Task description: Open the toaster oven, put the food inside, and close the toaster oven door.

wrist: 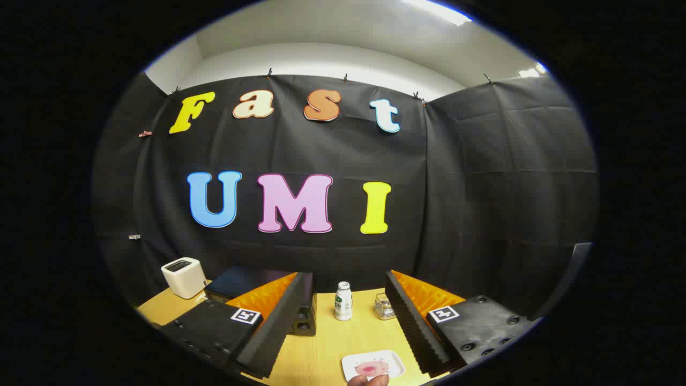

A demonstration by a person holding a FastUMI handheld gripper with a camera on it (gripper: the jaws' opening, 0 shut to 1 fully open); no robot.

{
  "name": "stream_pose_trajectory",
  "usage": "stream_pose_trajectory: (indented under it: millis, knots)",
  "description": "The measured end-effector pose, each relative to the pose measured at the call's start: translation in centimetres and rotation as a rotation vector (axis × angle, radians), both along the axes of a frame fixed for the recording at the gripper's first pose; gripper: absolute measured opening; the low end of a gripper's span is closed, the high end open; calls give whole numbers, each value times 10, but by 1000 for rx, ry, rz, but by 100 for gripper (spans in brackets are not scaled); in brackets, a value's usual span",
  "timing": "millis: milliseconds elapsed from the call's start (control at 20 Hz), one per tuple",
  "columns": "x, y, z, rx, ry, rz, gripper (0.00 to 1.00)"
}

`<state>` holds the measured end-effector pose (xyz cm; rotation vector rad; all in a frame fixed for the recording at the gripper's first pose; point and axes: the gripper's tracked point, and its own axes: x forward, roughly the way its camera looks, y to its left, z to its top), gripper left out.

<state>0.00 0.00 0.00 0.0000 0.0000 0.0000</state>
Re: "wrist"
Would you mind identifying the metal wire basket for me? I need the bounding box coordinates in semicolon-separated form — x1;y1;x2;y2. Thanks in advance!
374;292;396;321

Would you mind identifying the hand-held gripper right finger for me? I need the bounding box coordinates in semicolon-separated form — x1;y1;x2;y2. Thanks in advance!
385;270;536;377

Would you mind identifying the white bottle green label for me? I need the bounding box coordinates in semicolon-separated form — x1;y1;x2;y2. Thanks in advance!
334;281;353;321

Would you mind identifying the black toaster oven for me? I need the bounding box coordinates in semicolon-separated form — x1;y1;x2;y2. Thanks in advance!
204;266;317;337

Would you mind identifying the black backdrop cloth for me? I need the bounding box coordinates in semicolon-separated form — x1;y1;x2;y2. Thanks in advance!
92;72;598;322

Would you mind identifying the white bread toaster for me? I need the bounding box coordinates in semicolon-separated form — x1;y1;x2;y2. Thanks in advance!
161;257;207;299

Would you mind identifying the white square plate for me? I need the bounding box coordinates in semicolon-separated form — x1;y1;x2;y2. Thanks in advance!
341;350;406;382

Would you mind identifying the ceiling light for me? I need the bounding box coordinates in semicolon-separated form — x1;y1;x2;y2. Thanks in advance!
402;0;472;26

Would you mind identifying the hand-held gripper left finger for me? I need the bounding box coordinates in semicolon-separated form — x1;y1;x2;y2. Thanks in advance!
161;272;314;380

